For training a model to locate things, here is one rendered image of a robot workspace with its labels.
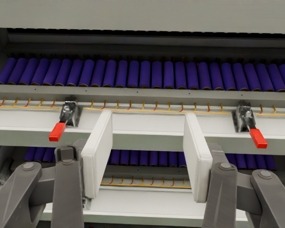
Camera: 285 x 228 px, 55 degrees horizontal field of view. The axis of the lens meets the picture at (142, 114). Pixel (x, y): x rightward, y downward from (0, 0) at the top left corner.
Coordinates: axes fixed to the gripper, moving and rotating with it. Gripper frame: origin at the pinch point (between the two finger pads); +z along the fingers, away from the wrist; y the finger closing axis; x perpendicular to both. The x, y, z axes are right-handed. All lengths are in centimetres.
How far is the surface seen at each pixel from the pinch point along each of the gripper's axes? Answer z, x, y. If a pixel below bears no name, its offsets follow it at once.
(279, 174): 30.9, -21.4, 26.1
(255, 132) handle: 17.0, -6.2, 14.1
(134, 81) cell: 27.9, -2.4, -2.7
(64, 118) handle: 19.6, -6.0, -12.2
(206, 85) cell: 27.3, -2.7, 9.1
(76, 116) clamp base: 22.2, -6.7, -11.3
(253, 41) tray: 35.6, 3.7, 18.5
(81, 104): 24.7, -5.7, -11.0
